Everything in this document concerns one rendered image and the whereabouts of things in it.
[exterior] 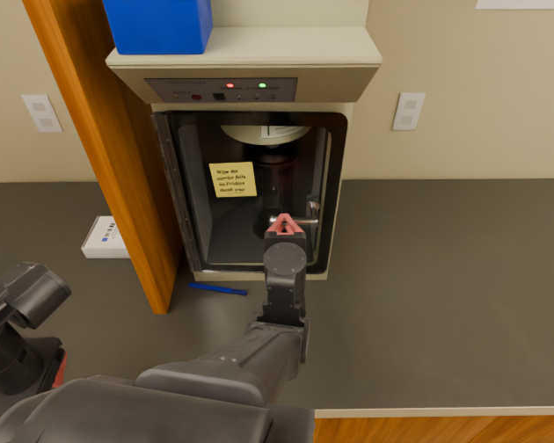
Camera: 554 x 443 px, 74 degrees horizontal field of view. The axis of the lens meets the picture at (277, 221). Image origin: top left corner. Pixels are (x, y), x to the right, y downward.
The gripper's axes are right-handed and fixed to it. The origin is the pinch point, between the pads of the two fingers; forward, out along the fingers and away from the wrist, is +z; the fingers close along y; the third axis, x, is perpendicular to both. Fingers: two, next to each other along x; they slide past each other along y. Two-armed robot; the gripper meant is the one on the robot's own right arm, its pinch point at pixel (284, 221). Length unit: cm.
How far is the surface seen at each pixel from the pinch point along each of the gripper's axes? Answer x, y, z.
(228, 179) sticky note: 10.1, 6.0, 4.5
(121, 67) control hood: 19.3, 30.0, -5.3
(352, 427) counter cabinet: -16, -45, -21
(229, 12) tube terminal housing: 7.6, 32.7, 6.1
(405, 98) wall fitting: -35, 0, 49
